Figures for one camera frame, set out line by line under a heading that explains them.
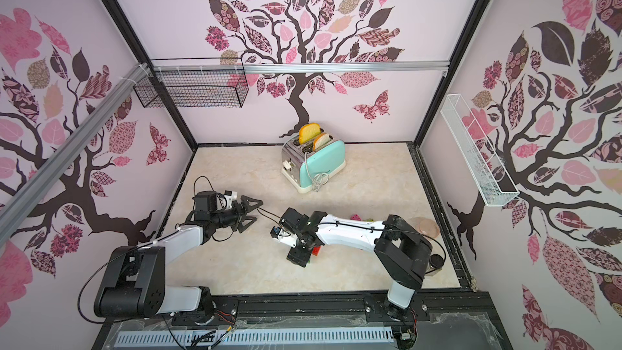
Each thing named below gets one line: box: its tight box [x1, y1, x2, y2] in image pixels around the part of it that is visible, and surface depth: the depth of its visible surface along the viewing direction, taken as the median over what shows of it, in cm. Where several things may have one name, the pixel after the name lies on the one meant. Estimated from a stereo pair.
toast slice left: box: [298, 123, 322, 146], surface depth 100 cm
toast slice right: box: [312, 132, 332, 152], surface depth 96 cm
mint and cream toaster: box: [281, 130, 346, 194], surface depth 97 cm
